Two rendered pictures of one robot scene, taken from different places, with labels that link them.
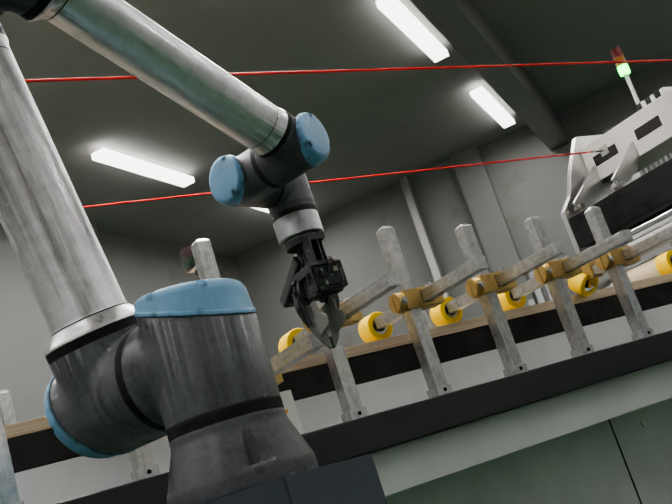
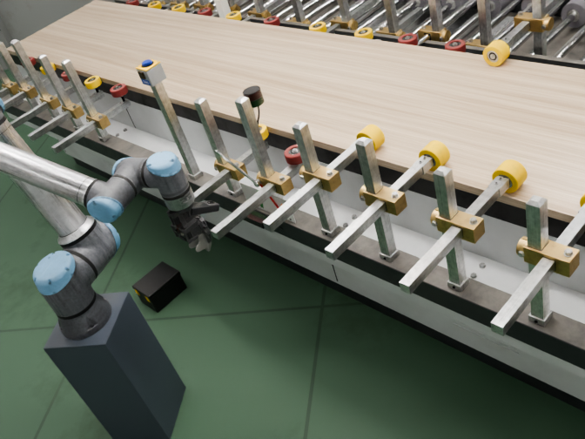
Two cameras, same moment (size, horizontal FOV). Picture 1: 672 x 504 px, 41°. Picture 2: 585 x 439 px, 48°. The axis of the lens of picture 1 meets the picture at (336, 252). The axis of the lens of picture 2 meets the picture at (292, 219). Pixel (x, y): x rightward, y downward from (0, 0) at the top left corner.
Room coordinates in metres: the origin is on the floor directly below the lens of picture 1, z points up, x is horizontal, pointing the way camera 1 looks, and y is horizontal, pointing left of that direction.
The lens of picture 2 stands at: (1.91, -1.63, 2.11)
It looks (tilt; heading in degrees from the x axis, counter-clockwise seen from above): 37 degrees down; 89
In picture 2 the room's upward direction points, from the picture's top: 19 degrees counter-clockwise
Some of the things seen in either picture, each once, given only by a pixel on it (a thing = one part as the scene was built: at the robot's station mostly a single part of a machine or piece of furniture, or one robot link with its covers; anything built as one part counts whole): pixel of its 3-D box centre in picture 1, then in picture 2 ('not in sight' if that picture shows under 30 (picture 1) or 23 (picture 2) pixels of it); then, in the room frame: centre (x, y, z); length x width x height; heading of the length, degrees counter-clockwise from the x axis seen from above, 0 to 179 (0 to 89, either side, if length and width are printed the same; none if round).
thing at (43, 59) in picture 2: not in sight; (64, 98); (1.11, 1.54, 0.88); 0.04 x 0.04 x 0.48; 33
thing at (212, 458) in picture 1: (235, 453); (80, 309); (1.14, 0.20, 0.65); 0.19 x 0.19 x 0.10
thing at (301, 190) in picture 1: (285, 189); (167, 174); (1.65, 0.06, 1.13); 0.10 x 0.09 x 0.12; 145
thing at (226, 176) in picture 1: (248, 179); (135, 174); (1.55, 0.11, 1.14); 0.12 x 0.12 x 0.09; 55
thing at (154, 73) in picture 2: not in sight; (151, 73); (1.65, 0.71, 1.18); 0.07 x 0.07 x 0.08; 33
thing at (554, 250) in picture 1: (496, 281); (460, 226); (2.35, -0.38, 0.95); 0.50 x 0.04 x 0.04; 33
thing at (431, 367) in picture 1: (413, 315); (378, 205); (2.20, -0.13, 0.91); 0.04 x 0.04 x 0.48; 33
